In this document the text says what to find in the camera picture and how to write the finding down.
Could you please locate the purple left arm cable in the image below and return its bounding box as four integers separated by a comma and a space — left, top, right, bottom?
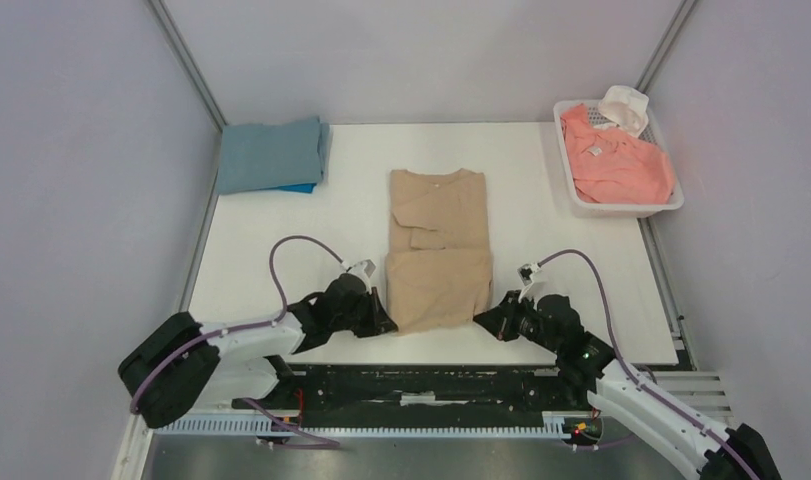
128, 235, 347, 450

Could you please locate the white t shirt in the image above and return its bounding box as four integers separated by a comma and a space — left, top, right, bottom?
597, 85, 650, 138

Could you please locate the white slotted cable duct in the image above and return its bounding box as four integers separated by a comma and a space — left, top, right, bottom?
156, 412, 571, 440

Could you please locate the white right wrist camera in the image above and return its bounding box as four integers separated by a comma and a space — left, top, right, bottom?
517, 262, 545, 302

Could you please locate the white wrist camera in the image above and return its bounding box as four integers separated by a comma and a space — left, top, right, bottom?
341, 259, 376, 282
517, 262, 545, 302

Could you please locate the pink t shirt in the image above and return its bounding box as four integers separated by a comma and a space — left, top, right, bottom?
560, 104, 676, 205

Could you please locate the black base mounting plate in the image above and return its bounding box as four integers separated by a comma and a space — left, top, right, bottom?
257, 364, 598, 428

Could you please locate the folded bright blue t shirt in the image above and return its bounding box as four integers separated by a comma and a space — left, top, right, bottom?
273, 183, 316, 194

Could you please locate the folded grey-blue t shirt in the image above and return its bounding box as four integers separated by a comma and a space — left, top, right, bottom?
215, 117, 331, 195

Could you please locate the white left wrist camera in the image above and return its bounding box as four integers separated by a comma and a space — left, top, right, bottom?
341, 259, 376, 282

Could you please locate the beige t shirt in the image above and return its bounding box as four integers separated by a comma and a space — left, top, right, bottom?
385, 169, 493, 334

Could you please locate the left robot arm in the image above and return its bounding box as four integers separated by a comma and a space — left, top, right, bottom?
117, 273, 398, 428

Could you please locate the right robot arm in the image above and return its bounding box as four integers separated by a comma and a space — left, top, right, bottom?
474, 291, 781, 479

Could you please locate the white plastic basket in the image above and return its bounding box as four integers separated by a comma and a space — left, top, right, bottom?
553, 100, 684, 218

